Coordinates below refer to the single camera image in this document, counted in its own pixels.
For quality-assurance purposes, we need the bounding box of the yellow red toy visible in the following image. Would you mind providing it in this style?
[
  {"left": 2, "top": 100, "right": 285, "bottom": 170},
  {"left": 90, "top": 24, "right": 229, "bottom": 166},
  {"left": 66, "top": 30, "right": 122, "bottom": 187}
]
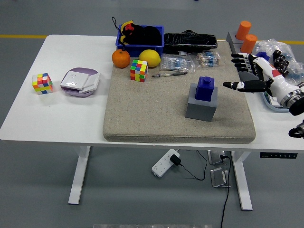
[{"left": 120, "top": 20, "right": 135, "bottom": 45}]

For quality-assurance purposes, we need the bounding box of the long black floor cable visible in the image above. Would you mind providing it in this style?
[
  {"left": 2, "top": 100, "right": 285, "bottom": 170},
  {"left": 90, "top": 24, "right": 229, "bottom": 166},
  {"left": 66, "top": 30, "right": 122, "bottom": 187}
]
[{"left": 219, "top": 155, "right": 232, "bottom": 228}]

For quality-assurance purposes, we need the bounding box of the thin black adapter cable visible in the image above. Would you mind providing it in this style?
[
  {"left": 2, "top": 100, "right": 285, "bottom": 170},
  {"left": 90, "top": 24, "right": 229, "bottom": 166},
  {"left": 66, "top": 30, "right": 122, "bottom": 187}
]
[{"left": 178, "top": 149, "right": 209, "bottom": 181}]

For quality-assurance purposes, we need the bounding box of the yellow lemon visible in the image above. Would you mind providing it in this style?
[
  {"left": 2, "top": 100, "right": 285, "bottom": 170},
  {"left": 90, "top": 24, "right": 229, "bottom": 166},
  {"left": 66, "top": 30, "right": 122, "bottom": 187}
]
[{"left": 138, "top": 49, "right": 162, "bottom": 68}]

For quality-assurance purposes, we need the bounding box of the orange fruit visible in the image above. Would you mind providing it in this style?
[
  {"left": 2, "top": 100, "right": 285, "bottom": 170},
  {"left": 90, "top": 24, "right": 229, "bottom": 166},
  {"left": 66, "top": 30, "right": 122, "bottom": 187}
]
[{"left": 112, "top": 49, "right": 131, "bottom": 69}]

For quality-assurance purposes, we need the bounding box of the light blue plate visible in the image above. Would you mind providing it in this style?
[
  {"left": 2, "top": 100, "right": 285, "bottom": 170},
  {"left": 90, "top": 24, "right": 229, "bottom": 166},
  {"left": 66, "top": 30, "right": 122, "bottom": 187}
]
[{"left": 261, "top": 91, "right": 292, "bottom": 114}]

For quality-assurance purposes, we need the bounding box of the orange cylinder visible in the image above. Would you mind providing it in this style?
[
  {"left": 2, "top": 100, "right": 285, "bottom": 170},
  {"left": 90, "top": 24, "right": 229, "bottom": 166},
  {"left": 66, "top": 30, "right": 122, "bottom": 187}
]
[
  {"left": 240, "top": 34, "right": 258, "bottom": 54},
  {"left": 235, "top": 20, "right": 252, "bottom": 40}
]

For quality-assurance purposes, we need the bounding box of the black wrapped long object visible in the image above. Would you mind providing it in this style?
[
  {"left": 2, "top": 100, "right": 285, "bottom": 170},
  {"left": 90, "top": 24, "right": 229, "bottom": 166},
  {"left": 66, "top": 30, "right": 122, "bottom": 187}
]
[{"left": 162, "top": 29, "right": 218, "bottom": 55}]

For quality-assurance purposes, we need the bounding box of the small metal stand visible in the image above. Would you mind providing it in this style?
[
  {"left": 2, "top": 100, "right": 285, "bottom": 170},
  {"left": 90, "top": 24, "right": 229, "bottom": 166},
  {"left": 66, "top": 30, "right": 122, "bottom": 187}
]
[{"left": 207, "top": 150, "right": 226, "bottom": 165}]

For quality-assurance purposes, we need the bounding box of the pile of black dotted cylinders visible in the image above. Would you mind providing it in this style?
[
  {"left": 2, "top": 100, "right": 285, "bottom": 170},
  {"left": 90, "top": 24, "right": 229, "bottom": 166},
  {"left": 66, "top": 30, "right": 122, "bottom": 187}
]
[{"left": 272, "top": 49, "right": 290, "bottom": 78}]

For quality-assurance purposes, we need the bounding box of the black lanyard cord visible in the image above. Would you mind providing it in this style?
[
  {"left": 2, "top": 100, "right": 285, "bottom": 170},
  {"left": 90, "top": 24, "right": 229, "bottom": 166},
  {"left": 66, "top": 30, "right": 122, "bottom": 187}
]
[{"left": 111, "top": 16, "right": 126, "bottom": 52}]

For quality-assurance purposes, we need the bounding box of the large resistor bag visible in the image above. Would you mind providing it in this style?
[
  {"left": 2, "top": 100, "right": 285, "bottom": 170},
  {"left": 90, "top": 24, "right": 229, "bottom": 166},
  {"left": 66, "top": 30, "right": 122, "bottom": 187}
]
[{"left": 159, "top": 53, "right": 197, "bottom": 74}]

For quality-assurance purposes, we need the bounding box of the small resistor bag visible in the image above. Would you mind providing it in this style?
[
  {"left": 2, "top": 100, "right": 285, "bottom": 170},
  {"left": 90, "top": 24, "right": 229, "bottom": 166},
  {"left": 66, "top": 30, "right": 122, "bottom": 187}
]
[{"left": 187, "top": 51, "right": 223, "bottom": 68}]

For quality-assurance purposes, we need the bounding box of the white wall switch panel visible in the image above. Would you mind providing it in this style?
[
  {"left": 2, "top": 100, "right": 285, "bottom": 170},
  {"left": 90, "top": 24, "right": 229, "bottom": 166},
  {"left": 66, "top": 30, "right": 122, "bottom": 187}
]
[
  {"left": 269, "top": 95, "right": 283, "bottom": 107},
  {"left": 79, "top": 73, "right": 100, "bottom": 94}
]

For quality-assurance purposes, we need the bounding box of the large metal stand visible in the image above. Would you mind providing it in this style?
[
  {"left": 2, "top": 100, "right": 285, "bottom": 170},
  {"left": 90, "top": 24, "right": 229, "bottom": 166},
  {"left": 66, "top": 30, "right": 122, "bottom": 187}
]
[{"left": 210, "top": 167, "right": 230, "bottom": 188}]

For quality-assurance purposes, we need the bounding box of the blue seal stamp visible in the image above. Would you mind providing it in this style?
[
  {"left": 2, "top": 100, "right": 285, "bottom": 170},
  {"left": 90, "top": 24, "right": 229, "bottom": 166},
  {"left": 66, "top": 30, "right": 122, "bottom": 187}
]
[
  {"left": 194, "top": 76, "right": 216, "bottom": 102},
  {"left": 256, "top": 51, "right": 270, "bottom": 63}
]

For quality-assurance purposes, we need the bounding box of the purple plate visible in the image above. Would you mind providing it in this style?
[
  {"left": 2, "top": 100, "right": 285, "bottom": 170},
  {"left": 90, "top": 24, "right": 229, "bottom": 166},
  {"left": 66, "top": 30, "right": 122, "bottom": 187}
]
[{"left": 60, "top": 67, "right": 101, "bottom": 98}]

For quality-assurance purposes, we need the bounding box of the black clear pen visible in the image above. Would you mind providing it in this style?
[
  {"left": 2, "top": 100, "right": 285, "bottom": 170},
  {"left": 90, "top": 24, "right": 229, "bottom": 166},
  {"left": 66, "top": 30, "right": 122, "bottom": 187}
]
[{"left": 151, "top": 72, "right": 188, "bottom": 78}]

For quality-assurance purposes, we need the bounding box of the grey-brown mat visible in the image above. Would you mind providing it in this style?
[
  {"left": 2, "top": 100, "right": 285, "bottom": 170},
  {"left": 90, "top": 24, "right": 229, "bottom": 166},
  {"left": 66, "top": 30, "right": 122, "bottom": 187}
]
[{"left": 102, "top": 40, "right": 257, "bottom": 144}]

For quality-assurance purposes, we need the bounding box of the grey cylinder holder box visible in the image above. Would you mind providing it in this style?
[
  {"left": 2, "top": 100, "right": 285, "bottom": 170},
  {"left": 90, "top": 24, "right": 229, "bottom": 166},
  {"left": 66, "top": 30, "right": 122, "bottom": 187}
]
[
  {"left": 225, "top": 31, "right": 245, "bottom": 48},
  {"left": 230, "top": 39, "right": 258, "bottom": 71}
]

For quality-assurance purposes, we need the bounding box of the clear plastic bag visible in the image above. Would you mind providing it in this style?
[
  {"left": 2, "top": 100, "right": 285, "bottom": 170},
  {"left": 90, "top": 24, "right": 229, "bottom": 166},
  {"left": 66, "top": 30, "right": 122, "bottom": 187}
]
[{"left": 255, "top": 39, "right": 304, "bottom": 84}]

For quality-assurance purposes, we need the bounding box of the black table control panel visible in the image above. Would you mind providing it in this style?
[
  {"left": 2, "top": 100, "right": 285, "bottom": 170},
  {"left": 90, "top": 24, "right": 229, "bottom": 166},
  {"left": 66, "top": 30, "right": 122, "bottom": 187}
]
[{"left": 259, "top": 152, "right": 298, "bottom": 159}]

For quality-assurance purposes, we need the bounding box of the white power strip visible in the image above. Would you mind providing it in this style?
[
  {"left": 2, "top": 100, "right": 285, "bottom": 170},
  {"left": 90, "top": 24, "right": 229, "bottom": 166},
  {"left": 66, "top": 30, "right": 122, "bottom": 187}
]
[{"left": 152, "top": 149, "right": 180, "bottom": 178}]

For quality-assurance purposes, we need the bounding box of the white table leg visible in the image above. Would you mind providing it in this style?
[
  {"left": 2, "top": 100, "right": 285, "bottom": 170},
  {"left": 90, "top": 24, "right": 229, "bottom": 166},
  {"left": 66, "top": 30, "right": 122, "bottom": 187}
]
[
  {"left": 230, "top": 151, "right": 254, "bottom": 211},
  {"left": 68, "top": 145, "right": 91, "bottom": 205}
]

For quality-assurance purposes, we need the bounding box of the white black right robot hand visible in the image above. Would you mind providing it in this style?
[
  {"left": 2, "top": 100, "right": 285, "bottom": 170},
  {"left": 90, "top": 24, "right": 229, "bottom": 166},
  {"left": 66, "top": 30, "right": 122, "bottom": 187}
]
[{"left": 222, "top": 53, "right": 300, "bottom": 102}]

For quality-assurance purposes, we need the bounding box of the blue plastic bin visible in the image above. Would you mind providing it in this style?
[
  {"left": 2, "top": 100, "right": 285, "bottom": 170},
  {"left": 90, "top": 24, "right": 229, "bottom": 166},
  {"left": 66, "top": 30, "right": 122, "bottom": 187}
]
[{"left": 115, "top": 23, "right": 165, "bottom": 58}]

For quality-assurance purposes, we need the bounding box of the colourful puzzle cube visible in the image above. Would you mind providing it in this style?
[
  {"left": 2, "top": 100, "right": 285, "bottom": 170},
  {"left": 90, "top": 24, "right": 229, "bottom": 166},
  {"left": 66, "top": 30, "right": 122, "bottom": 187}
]
[
  {"left": 130, "top": 59, "right": 149, "bottom": 83},
  {"left": 32, "top": 72, "right": 53, "bottom": 96}
]

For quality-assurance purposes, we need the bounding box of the black fabric pouch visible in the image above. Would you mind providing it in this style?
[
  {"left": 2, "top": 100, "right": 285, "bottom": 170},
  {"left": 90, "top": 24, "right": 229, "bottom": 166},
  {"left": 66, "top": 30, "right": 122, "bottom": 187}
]
[{"left": 123, "top": 23, "right": 162, "bottom": 46}]

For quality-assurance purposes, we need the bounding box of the white wall socket panel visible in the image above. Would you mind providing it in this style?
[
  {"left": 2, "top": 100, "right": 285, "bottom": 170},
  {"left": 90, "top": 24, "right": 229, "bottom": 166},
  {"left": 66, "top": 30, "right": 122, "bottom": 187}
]
[{"left": 60, "top": 70, "right": 90, "bottom": 90}]

